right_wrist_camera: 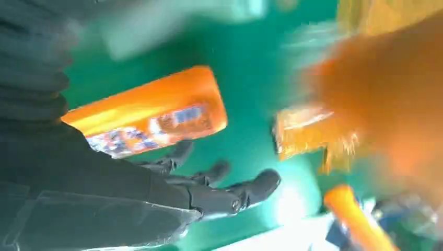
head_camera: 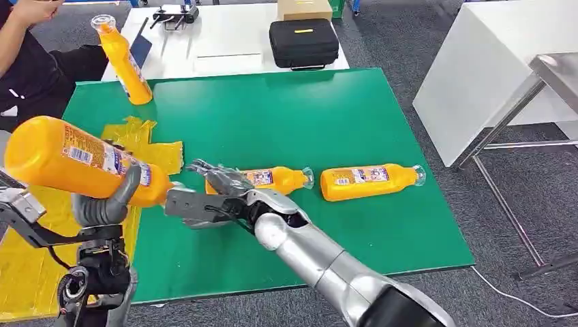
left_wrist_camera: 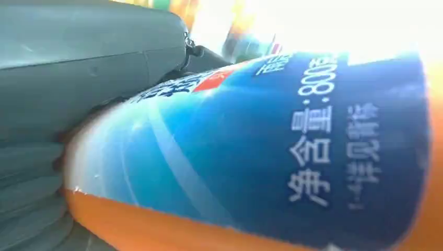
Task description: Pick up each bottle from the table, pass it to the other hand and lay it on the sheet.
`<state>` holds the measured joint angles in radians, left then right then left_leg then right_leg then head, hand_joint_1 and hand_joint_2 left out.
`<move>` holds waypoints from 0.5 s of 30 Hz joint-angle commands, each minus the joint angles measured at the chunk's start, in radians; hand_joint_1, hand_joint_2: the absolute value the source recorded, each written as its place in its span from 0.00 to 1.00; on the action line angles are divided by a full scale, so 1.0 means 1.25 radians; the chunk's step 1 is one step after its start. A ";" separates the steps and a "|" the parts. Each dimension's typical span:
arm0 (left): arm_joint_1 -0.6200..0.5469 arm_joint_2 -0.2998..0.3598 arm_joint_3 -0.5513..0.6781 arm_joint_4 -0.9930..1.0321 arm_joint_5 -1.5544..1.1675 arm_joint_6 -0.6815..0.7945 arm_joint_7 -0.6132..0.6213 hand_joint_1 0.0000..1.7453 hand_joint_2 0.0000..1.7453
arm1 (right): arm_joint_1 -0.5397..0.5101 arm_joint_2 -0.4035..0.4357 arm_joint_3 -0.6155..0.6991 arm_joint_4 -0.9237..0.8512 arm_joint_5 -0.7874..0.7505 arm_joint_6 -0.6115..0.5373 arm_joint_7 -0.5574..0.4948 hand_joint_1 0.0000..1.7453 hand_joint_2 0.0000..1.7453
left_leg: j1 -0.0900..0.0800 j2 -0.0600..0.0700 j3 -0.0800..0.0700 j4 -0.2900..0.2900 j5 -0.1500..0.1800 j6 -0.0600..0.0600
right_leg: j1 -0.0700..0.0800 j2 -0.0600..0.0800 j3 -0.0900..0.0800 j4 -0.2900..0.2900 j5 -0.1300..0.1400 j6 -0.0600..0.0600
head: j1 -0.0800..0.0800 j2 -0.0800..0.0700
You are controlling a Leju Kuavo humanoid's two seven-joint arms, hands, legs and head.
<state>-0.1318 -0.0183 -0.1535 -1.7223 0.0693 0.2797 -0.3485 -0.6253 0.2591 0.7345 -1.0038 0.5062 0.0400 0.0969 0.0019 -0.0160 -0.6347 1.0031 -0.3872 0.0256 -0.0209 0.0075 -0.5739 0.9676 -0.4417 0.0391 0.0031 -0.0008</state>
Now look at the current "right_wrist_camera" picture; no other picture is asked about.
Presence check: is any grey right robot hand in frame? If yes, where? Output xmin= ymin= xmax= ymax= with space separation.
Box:
xmin=0 ymin=119 xmax=282 ymax=251

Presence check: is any green table mat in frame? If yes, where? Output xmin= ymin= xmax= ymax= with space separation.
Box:
xmin=62 ymin=0 xmax=443 ymax=251

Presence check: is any long white table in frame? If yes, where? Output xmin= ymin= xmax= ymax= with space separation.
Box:
xmin=213 ymin=213 xmax=335 ymax=251

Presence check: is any yellow sheet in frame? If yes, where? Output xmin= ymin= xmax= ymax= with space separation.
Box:
xmin=337 ymin=0 xmax=443 ymax=38

